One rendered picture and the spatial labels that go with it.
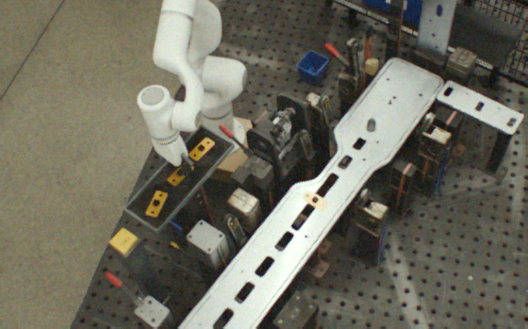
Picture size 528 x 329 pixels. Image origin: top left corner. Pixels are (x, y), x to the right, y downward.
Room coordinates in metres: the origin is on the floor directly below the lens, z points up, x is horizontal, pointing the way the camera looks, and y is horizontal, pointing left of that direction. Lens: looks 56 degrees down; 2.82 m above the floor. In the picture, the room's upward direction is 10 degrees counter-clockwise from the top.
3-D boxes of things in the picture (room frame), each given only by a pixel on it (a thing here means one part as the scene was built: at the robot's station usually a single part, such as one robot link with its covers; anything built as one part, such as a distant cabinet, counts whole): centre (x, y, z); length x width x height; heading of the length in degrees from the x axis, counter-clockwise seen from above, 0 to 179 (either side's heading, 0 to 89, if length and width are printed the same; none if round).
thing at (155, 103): (1.09, 0.23, 1.48); 0.09 x 0.08 x 0.13; 68
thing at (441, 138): (1.16, -0.60, 0.87); 0.12 x 0.09 x 0.35; 45
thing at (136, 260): (0.91, 0.42, 0.92); 0.08 x 0.08 x 0.44; 45
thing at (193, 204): (1.09, 0.23, 0.92); 0.10 x 0.08 x 0.45; 135
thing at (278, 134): (1.23, -0.09, 0.94); 0.18 x 0.13 x 0.49; 135
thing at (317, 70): (1.77, -0.30, 0.74); 0.11 x 0.10 x 0.09; 135
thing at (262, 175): (1.13, 0.00, 0.89); 0.13 x 0.11 x 0.38; 45
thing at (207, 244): (0.90, 0.18, 0.90); 0.13 x 0.10 x 0.41; 45
